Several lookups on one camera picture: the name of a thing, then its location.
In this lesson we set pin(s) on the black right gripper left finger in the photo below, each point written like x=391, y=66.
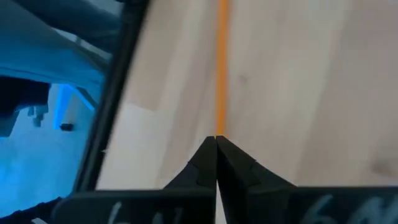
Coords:
x=192, y=180

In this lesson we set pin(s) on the light blue office chair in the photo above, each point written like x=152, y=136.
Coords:
x=60, y=105

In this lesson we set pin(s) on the orange pencil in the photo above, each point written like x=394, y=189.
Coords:
x=222, y=62

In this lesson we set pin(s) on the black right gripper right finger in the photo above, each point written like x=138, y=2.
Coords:
x=242, y=180

